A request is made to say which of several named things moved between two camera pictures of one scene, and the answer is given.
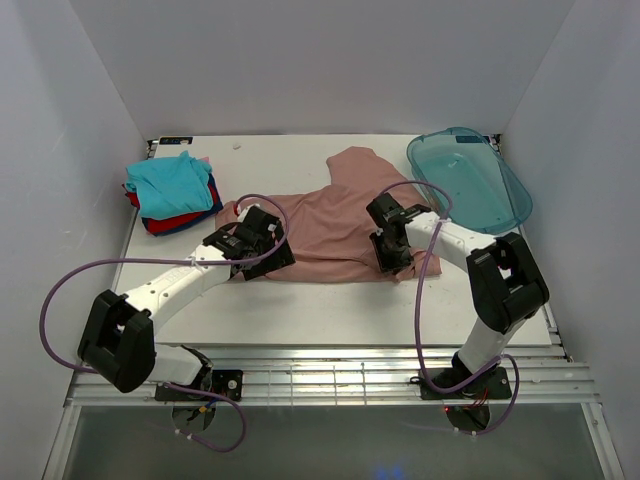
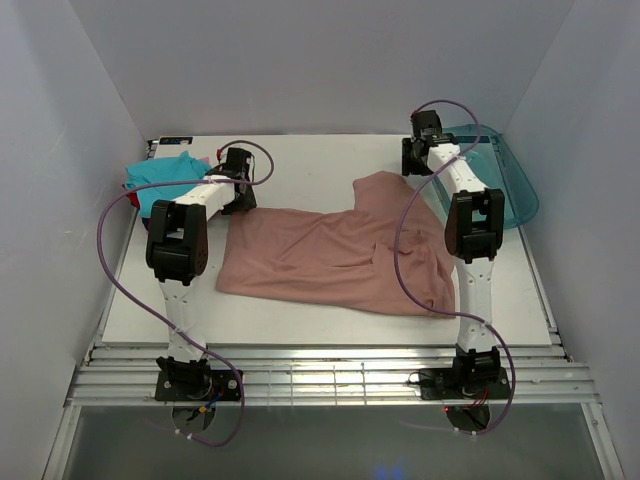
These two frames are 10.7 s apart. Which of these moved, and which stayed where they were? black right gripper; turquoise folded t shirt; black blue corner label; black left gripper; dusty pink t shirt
Moved: black left gripper; black right gripper; dusty pink t shirt
Stayed: turquoise folded t shirt; black blue corner label
